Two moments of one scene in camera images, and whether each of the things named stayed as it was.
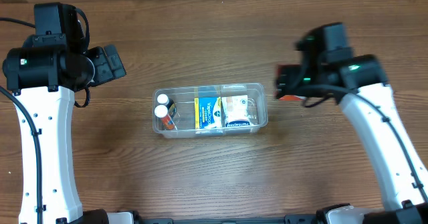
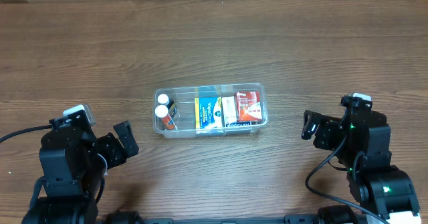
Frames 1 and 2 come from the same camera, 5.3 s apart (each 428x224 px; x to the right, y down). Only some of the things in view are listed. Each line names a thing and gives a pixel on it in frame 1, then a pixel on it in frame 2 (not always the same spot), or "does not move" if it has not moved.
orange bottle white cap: [161, 112] does not move
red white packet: [277, 91] -> [249, 105]
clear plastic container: [202, 110] does not move
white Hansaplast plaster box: [235, 111] does not move
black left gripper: [109, 65] -> [124, 140]
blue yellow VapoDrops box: [208, 112] does not move
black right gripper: [285, 81] -> [311, 127]
